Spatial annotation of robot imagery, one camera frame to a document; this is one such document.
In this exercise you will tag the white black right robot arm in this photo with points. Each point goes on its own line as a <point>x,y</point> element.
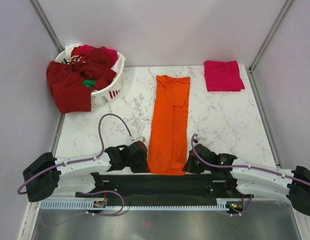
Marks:
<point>246,178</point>

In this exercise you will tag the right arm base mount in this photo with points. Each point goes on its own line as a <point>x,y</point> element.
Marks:
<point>220,188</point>

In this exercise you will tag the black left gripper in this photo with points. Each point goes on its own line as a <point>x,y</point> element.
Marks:
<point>143,168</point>

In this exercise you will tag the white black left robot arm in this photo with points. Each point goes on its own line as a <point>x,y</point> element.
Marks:
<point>50,176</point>

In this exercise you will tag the white patterned shirt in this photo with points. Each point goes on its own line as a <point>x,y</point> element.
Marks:
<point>74,55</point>

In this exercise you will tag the dark red t shirt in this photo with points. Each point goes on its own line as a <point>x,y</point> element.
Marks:
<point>65,83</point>

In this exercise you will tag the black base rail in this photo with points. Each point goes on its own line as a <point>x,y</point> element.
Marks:
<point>161,190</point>

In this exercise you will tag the white slotted cable duct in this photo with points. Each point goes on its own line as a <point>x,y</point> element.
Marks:
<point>90,205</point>

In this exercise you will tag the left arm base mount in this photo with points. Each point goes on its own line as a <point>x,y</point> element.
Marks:
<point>107,192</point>

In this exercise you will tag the folded pink t shirt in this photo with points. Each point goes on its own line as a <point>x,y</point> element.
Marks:
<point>222,76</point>

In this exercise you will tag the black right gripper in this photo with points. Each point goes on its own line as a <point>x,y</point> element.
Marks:
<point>189,168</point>

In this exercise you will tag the orange t shirt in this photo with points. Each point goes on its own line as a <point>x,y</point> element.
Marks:
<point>168,139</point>

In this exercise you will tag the pink shirt in basket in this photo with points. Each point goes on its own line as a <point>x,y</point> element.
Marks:
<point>101,55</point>

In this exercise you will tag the green cloth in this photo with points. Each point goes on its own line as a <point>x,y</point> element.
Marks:
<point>88,83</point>

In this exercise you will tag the white plastic laundry basket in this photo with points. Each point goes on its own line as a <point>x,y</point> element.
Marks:
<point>109,93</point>

